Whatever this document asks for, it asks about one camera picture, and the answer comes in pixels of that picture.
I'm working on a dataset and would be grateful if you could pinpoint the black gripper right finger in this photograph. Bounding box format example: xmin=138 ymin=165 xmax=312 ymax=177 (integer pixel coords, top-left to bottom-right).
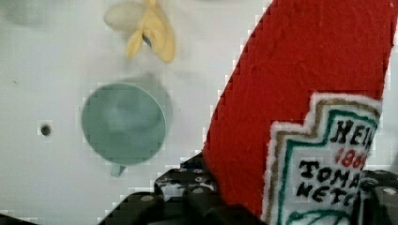
xmin=353 ymin=170 xmax=398 ymax=225

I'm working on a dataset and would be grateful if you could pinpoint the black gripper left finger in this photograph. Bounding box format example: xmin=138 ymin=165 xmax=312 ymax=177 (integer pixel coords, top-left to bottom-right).
xmin=154 ymin=153 xmax=218 ymax=201

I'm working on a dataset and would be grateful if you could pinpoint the red plush ketchup bottle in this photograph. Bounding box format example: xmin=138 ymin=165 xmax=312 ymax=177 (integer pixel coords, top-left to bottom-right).
xmin=203 ymin=0 xmax=397 ymax=225

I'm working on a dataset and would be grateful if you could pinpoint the green metal cup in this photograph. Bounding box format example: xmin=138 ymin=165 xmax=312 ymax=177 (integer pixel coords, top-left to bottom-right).
xmin=81 ymin=74 xmax=173 ymax=177

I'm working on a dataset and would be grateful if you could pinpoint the plush peeled banana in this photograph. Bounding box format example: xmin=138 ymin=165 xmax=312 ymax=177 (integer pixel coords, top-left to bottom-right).
xmin=103 ymin=0 xmax=176 ymax=63

